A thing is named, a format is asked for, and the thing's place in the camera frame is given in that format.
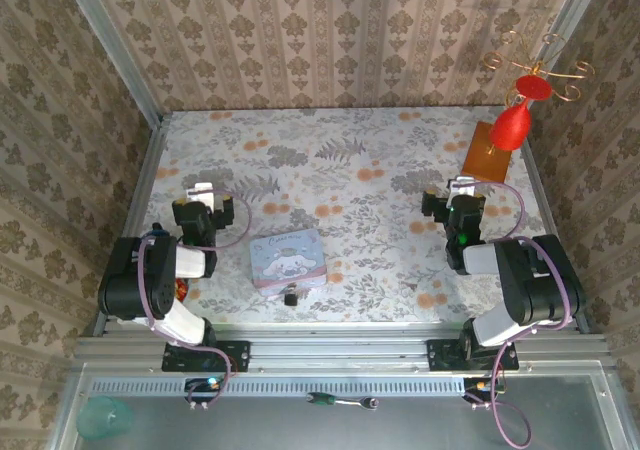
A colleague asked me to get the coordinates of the aluminium frame rail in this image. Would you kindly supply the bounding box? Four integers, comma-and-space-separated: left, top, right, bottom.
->
74, 322, 614, 371

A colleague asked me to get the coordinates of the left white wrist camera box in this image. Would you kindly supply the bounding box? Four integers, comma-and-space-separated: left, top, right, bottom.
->
184, 182, 217, 210

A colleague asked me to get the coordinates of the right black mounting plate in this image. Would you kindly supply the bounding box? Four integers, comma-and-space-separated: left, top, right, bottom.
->
426, 338, 520, 372

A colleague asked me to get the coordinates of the red wine glass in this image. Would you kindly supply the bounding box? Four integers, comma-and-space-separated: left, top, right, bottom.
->
488, 73, 554, 152

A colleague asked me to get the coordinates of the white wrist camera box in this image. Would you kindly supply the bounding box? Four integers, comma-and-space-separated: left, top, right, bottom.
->
184, 182, 217, 210
448, 176, 477, 197

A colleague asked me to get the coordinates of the aluminium frame post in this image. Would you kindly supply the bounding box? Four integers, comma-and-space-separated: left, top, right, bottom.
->
538, 0, 617, 74
57, 0, 167, 127

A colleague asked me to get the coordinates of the green handled ratchet wrench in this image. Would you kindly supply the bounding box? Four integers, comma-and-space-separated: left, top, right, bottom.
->
305, 392, 380, 411

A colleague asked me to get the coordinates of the teal plastic cup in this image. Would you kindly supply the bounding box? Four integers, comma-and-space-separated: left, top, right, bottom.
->
75, 395, 135, 441

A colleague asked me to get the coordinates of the grey slotted cable duct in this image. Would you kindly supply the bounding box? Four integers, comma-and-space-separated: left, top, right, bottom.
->
89, 377, 469, 399

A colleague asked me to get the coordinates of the gold wire rack wooden base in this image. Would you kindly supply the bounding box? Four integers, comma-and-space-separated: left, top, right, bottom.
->
460, 29, 596, 181

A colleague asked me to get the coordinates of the right small connector board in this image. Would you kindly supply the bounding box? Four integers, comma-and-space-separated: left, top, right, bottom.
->
463, 377, 506, 404

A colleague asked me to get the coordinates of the grey metal bench plate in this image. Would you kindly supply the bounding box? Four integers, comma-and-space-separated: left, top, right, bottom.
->
49, 362, 640, 450

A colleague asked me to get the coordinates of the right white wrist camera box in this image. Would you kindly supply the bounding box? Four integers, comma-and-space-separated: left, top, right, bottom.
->
448, 176, 477, 197

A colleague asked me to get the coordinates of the floral table mat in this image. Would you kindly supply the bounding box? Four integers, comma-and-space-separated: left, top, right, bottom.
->
119, 107, 574, 326

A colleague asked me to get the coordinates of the left small connector board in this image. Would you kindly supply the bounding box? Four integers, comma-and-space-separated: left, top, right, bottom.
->
184, 377, 226, 404

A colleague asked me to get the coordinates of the small connector board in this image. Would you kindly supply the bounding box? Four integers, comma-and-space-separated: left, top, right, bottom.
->
184, 377, 226, 404
463, 377, 506, 404

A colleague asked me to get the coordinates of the black mounting plate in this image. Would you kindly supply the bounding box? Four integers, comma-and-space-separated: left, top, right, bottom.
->
160, 339, 251, 373
426, 338, 520, 372

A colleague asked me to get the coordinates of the cartoon dog tin box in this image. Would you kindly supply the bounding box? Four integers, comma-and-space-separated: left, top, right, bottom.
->
248, 229, 329, 299

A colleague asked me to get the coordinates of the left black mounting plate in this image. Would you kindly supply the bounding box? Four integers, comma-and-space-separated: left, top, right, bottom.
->
160, 339, 251, 373

